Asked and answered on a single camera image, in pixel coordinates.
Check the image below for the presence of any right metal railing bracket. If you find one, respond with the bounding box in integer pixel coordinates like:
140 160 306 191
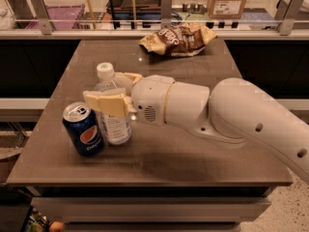
275 0 304 36

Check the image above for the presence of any brown chip bag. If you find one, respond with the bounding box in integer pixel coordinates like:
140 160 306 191
139 23 217 57

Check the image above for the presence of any blue pepsi can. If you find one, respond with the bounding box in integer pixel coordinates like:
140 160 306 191
63 101 104 157

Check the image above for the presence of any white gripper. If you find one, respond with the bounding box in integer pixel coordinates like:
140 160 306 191
83 72 176 126

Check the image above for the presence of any clear plastic water bottle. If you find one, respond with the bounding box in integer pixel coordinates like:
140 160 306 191
94 63 131 145

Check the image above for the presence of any purple plastic crate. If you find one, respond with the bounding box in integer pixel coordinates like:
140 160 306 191
25 3 86 30

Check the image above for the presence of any grey table drawer base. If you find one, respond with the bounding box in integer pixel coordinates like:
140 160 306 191
32 196 270 232

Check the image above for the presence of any cardboard box with label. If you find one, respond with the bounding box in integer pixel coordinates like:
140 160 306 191
207 0 246 19

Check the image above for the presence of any metal railing bracket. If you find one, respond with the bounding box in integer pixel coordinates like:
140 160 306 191
31 0 54 35
160 0 172 28
275 0 304 36

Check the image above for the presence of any middle metal railing bracket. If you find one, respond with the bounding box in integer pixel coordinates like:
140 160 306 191
160 0 172 28

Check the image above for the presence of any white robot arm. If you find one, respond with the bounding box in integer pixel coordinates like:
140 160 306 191
83 73 309 183

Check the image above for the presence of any left metal railing bracket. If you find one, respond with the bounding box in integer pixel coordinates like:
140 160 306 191
31 0 54 35

